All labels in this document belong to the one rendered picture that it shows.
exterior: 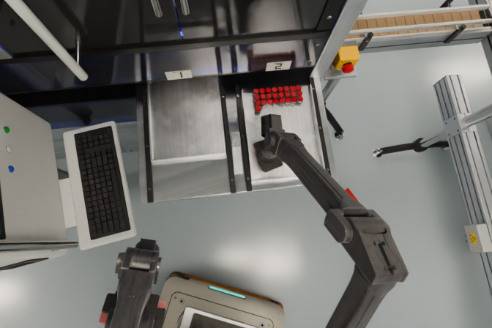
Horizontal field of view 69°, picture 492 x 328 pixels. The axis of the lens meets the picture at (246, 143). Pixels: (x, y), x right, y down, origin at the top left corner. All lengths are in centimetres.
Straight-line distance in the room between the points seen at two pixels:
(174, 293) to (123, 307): 117
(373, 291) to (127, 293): 44
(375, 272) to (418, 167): 183
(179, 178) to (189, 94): 31
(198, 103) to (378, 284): 91
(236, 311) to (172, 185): 83
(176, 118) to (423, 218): 165
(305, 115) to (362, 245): 76
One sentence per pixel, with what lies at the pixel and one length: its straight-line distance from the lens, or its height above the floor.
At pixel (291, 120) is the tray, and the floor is 88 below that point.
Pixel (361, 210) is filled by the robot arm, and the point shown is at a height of 141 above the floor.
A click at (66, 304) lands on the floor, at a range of 233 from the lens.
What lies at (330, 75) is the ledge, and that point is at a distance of 144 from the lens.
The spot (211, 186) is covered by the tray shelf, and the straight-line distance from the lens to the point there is 127.
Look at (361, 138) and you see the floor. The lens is 236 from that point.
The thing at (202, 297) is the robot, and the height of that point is 28.
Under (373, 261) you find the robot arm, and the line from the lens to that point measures 68.
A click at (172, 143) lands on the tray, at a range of 131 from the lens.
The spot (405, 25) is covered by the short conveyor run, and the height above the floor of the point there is 97.
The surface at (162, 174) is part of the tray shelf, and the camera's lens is 129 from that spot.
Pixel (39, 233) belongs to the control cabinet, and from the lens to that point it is 127.
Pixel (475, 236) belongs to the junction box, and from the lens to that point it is 195.
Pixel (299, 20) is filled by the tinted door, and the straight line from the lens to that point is 106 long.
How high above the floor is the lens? 213
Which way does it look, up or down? 75 degrees down
